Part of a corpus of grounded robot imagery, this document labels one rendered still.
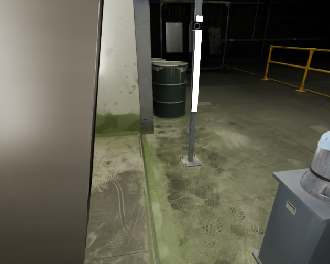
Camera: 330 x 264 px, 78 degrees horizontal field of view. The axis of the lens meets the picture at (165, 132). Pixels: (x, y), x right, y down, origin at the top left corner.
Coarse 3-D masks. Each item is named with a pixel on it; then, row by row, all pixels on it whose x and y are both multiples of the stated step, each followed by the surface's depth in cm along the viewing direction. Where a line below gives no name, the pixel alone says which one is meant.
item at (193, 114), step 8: (200, 0) 163; (200, 8) 165; (192, 64) 186; (192, 72) 188; (192, 112) 202; (192, 120) 206; (192, 128) 210; (192, 136) 214; (192, 144) 218; (192, 152) 223; (192, 160) 227
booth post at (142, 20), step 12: (144, 0) 226; (144, 12) 230; (144, 24) 235; (144, 36) 241; (144, 48) 246; (144, 60) 252; (144, 72) 258; (144, 84) 264; (144, 96) 271; (144, 108) 278; (144, 120) 285; (144, 132) 293
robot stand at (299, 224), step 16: (272, 176) 106; (288, 176) 102; (288, 192) 97; (304, 192) 92; (272, 208) 110; (288, 208) 98; (304, 208) 88; (320, 208) 83; (272, 224) 111; (288, 224) 99; (304, 224) 89; (320, 224) 83; (272, 240) 112; (288, 240) 100; (304, 240) 90; (320, 240) 86; (256, 256) 129; (272, 256) 113; (288, 256) 100; (304, 256) 93; (320, 256) 92
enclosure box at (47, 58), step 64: (0, 0) 37; (64, 0) 39; (0, 64) 41; (64, 64) 44; (0, 128) 45; (64, 128) 49; (0, 192) 51; (64, 192) 56; (0, 256) 59; (64, 256) 66
